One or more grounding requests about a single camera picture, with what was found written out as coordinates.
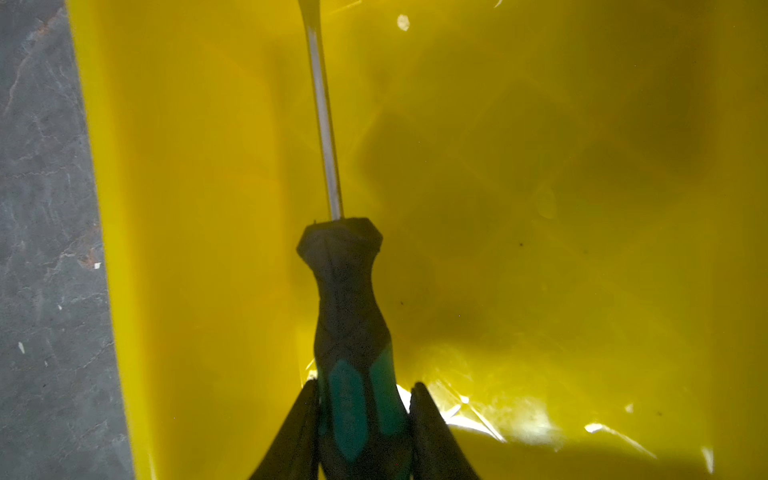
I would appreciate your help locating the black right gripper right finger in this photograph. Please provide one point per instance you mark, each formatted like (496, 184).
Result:
(437, 453)

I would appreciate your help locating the black green handled screwdriver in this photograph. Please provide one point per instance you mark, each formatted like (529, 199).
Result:
(363, 426)

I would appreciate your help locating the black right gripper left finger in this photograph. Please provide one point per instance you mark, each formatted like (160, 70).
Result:
(293, 452)

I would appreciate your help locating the yellow plastic bin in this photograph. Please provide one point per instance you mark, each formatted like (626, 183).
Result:
(572, 197)

